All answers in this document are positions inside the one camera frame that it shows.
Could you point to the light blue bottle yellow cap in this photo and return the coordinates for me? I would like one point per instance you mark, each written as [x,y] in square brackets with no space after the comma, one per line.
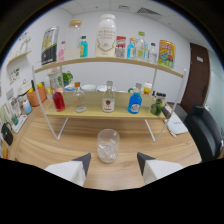
[131,50]

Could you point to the printed bowl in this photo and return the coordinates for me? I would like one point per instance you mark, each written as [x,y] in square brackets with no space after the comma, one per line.
[70,88]

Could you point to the white frame wooden shelf rack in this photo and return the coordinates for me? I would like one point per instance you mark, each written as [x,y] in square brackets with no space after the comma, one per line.
[93,100]

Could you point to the wooden wall shelf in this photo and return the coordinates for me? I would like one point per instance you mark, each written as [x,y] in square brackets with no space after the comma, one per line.
[20,56]

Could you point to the white cup green print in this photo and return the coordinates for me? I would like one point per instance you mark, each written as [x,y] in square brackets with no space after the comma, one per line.
[131,90]

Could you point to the orange pot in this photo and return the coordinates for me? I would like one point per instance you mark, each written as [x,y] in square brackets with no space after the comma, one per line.
[36,97]

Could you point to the black chair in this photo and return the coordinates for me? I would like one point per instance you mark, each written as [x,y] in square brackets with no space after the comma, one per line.
[201,133]

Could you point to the large white bottle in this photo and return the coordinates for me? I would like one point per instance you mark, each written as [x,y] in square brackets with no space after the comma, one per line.
[106,36]

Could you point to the black and yellow can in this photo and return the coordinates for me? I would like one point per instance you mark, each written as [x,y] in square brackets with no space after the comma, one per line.
[50,46]

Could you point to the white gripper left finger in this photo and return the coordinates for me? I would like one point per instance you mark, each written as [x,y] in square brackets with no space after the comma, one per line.
[70,170]

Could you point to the small teal bottle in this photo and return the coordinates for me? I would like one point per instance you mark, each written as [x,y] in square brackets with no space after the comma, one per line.
[83,48]

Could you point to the clear glass with ice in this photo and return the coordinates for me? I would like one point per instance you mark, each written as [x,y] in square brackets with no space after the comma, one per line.
[108,146]

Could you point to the red syrup bottle white cap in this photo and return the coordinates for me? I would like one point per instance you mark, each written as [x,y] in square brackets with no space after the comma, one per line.
[59,100]

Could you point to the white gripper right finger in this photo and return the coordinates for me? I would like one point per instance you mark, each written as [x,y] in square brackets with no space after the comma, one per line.
[156,168]

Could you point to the clear bottle green cap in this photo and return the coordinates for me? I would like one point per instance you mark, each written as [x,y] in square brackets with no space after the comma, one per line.
[141,48]

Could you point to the white bowl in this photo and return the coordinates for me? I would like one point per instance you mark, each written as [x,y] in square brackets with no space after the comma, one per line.
[88,87]

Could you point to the white stand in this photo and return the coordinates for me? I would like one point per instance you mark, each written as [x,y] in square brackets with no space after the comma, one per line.
[19,123]

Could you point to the small white blue bottle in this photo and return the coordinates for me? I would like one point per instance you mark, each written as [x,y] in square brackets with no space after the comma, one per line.
[27,107]

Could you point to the tall glass bottle wooden lid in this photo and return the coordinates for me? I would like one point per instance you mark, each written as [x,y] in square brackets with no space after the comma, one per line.
[73,40]

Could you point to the blue liquid bottle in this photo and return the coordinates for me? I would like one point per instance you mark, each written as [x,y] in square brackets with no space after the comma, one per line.
[135,103]

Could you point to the green potted plant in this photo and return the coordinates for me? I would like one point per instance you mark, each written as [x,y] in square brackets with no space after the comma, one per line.
[66,78]

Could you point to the small pink bottle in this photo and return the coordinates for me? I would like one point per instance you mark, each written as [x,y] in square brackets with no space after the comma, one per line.
[62,53]

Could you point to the glass jar of limes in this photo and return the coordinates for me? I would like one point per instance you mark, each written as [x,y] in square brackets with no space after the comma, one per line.
[156,106]

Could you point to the brown door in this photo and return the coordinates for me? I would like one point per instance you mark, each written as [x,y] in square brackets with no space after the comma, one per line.
[198,76]

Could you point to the red rimmed bowl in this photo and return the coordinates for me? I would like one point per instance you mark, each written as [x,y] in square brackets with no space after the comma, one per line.
[99,88]

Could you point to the clear bottle orange cap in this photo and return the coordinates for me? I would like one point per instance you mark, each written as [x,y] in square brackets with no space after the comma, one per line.
[79,101]

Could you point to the white figurine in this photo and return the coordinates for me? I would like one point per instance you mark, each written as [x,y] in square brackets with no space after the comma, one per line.
[25,41]

